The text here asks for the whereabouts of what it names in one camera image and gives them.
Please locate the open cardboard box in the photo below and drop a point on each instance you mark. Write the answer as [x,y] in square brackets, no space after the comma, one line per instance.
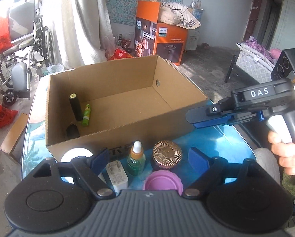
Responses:
[132,99]

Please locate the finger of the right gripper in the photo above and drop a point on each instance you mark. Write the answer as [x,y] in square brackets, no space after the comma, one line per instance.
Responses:
[211,115]

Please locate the white curtain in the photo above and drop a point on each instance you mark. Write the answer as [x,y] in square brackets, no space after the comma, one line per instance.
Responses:
[83,32]

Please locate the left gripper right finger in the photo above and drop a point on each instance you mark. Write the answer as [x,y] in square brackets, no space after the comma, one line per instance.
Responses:
[211,171]

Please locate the person's right hand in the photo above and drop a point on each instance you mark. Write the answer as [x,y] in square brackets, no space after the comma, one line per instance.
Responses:
[285,151]

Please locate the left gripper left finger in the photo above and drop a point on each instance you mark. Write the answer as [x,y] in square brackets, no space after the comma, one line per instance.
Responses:
[87,170]

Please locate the white pill bottle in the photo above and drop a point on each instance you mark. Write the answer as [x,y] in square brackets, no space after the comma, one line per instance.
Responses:
[75,152]

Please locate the black tracker device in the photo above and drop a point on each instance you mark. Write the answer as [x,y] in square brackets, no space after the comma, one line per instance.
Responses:
[285,66]

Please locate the red snack bag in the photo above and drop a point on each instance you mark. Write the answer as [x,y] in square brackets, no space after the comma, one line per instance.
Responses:
[120,54]

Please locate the black cylinder tube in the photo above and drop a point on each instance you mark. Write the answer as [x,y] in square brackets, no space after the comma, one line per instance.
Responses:
[76,107]

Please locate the white cap on box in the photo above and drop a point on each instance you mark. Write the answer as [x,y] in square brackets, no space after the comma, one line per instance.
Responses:
[179,15]

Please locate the green glue stick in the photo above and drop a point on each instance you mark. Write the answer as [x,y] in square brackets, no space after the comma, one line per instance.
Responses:
[86,115]

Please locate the wheelchair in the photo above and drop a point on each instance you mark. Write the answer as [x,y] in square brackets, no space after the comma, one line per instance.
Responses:
[32,47]

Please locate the orange Philips box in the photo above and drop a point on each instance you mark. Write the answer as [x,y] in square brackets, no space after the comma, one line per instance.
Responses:
[153,37]

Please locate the pink plastic lid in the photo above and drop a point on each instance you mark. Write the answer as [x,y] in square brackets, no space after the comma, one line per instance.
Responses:
[163,180]

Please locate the green dropper bottle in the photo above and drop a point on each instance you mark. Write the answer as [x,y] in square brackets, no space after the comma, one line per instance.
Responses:
[136,159]

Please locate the small wooden stool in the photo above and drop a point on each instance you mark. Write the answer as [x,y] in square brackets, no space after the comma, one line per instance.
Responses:
[13,136]

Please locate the black key fob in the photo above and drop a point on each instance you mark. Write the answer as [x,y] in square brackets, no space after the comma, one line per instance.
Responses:
[72,132]

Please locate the gold lid black jar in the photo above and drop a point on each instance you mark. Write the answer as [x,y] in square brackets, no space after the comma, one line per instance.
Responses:
[165,155]

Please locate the white power adapter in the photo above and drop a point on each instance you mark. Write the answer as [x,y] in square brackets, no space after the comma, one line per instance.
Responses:
[117,176]

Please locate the white quilted basket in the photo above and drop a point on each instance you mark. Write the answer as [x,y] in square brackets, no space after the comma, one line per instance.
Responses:
[254,63]

